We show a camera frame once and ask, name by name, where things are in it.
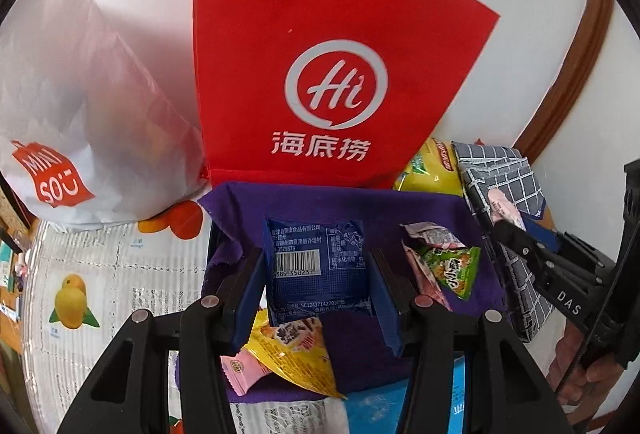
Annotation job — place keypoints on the dark blue snack packet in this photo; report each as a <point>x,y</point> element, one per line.
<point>314,269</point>

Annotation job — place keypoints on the panda print snack packet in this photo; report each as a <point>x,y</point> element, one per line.
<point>243,370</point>

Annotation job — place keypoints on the patterned brown book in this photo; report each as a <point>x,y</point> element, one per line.
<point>15,217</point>

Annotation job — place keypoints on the white Miniso plastic bag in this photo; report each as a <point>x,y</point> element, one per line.
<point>87,137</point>

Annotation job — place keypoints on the white snack packet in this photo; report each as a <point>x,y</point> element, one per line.
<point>434,235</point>

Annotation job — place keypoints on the yellow chips bag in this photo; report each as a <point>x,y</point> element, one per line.
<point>433,169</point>

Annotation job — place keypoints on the yellow triangular snack packet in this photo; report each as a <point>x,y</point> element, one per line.
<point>295,351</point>

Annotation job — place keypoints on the green triangular snack packet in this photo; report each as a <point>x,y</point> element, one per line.
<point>455,269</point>

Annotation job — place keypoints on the red paper shopping bag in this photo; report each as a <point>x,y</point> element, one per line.
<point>328,92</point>

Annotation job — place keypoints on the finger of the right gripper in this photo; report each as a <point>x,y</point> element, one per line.
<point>568,246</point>
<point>528,243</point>

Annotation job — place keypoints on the brown wooden door frame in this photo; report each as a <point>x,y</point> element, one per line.
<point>576,68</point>

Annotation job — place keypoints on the person's right hand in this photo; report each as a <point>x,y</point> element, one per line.
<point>572,385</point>

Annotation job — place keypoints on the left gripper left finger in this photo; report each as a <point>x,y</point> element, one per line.
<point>127,389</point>

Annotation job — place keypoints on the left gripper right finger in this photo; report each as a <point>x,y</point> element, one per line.
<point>504,389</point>

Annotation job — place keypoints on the grey plaid folded cloth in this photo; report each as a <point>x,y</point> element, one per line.
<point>499,183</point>

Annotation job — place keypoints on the purple towel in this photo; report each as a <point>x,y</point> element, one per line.
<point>358,354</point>

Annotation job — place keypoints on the small pink snack packet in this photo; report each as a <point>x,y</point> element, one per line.
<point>501,208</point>

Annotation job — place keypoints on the pink lollipop candy packet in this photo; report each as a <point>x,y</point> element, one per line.
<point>425,279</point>

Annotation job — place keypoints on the blue tissue pack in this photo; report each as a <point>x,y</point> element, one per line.
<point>378,410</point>

